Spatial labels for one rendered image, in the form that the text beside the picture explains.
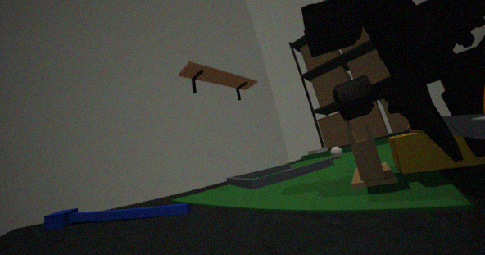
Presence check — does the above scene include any green flat mat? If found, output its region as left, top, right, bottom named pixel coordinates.
left=171, top=143, right=474, bottom=214

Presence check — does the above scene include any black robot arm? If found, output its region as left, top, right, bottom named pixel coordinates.
left=301, top=0, right=485, bottom=58

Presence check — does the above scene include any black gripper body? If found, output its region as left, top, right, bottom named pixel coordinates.
left=333, top=7, right=485, bottom=121

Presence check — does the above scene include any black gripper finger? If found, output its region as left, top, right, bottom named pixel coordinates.
left=441, top=61, right=485, bottom=157
left=388, top=81, right=464, bottom=162

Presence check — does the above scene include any white ball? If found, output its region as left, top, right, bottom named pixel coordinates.
left=330, top=147, right=342, bottom=158

